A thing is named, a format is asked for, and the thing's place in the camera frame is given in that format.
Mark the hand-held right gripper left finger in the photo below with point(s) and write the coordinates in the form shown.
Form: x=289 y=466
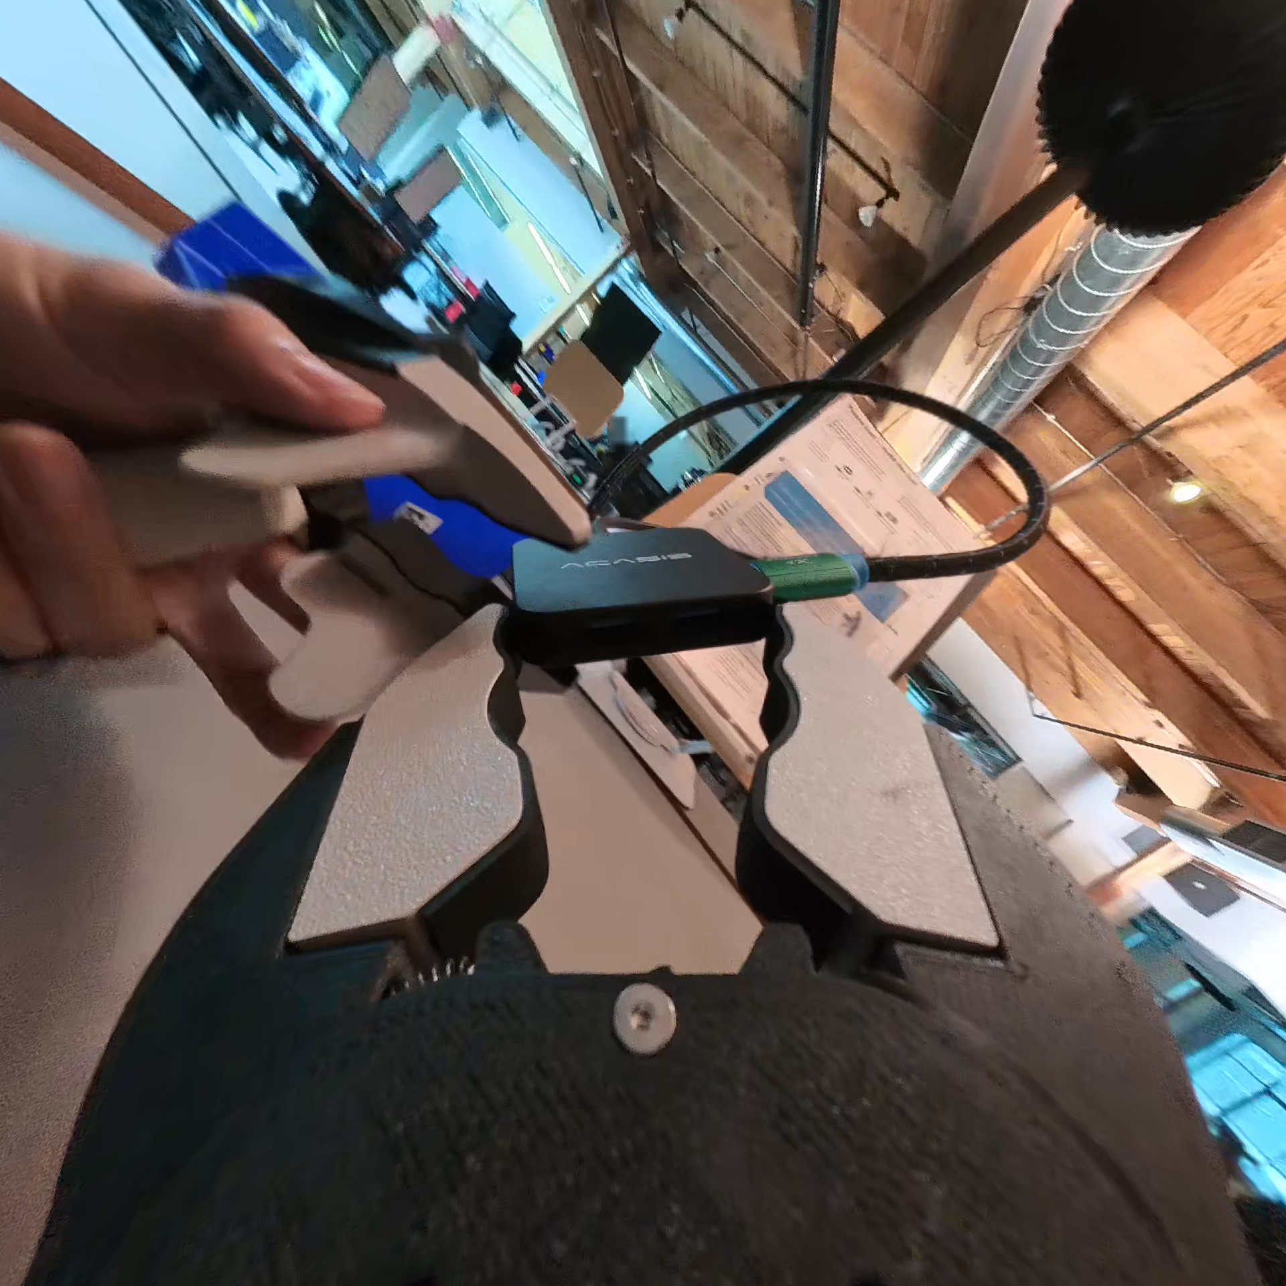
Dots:
x=422 y=805

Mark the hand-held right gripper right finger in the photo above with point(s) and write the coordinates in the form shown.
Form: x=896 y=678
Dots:
x=874 y=805

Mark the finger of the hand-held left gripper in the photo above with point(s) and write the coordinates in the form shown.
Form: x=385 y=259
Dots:
x=362 y=644
x=493 y=453

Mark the blue plastic bin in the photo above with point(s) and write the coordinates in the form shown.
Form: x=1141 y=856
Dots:
x=452 y=533

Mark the black usb hub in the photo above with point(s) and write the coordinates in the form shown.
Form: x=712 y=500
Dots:
x=633 y=584

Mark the person's left hand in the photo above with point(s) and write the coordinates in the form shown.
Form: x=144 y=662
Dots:
x=101 y=352

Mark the brown cardboard sheet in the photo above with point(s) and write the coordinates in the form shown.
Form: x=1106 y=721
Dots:
x=583 y=387

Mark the black flat panel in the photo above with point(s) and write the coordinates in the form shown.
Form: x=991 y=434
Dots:
x=623 y=332

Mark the wooden document stand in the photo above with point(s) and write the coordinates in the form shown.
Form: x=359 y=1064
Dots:
x=704 y=694

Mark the black round ceiling fixture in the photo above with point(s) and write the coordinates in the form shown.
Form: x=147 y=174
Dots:
x=1156 y=101

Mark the brown wooden rail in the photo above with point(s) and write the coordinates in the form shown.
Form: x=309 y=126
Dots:
x=91 y=152

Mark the silver ventilation duct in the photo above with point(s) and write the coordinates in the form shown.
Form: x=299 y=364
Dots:
x=1055 y=332

